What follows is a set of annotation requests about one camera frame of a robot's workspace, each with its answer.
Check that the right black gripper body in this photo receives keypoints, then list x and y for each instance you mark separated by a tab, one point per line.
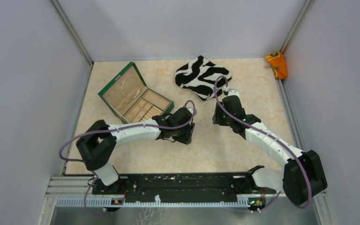
221	117

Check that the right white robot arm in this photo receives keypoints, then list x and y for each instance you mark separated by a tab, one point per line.
302	175

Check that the orange cloth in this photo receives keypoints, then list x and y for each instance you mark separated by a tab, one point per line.
278	64

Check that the green jewelry box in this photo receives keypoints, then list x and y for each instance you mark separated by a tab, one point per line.
123	90

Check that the zebra pattern cloth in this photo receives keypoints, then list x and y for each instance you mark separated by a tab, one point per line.
199	75

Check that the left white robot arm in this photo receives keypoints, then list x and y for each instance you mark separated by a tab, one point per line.
98	143

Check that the white cable duct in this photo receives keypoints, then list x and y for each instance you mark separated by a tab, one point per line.
108	202

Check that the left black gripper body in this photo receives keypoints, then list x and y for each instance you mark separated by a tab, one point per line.
183	134

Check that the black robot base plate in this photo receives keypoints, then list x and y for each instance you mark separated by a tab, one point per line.
204	187

